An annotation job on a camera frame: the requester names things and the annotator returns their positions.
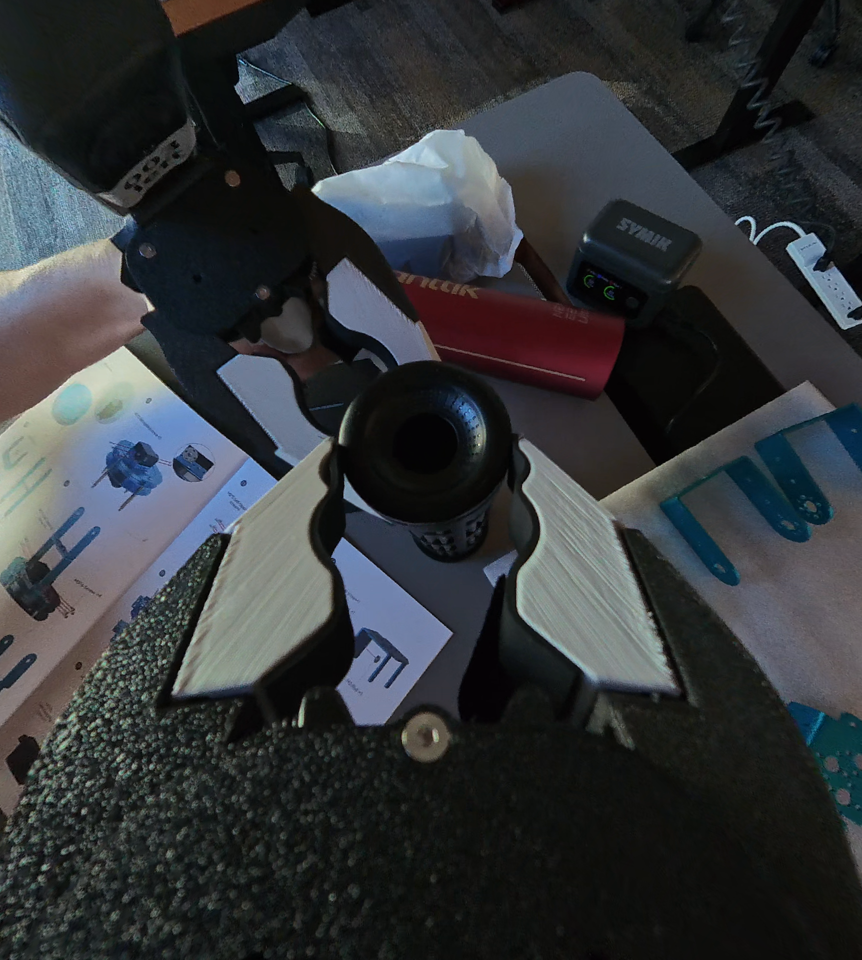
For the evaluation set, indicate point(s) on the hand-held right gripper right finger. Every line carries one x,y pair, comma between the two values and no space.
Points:
596,600

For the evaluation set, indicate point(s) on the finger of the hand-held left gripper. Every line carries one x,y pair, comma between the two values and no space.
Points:
266,397
378,315

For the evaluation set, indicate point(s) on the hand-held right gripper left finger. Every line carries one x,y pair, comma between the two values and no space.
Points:
266,592

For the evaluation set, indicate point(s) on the black bit holder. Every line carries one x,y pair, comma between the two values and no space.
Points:
371,435

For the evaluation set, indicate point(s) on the person's left forearm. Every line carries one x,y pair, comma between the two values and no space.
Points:
26,337

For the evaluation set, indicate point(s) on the wood-edged office desk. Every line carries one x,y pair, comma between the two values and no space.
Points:
198,15
753,90

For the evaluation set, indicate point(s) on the grey desk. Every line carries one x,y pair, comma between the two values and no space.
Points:
588,150

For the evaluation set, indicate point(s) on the person's left hand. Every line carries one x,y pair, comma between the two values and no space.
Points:
303,366

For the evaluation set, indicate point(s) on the red cylindrical case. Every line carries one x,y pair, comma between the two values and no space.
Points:
521,337

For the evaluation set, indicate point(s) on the white instruction booklet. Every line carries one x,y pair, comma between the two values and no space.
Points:
63,525

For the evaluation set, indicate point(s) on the white foam sheet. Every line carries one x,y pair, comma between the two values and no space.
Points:
813,637

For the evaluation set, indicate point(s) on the black flat panel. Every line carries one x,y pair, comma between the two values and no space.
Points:
701,382

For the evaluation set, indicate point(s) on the portable power station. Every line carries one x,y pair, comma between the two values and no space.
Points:
633,255

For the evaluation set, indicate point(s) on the white power strip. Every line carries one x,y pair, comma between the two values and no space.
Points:
828,270

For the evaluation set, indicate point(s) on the small blue angle bracket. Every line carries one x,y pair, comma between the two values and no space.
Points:
851,765

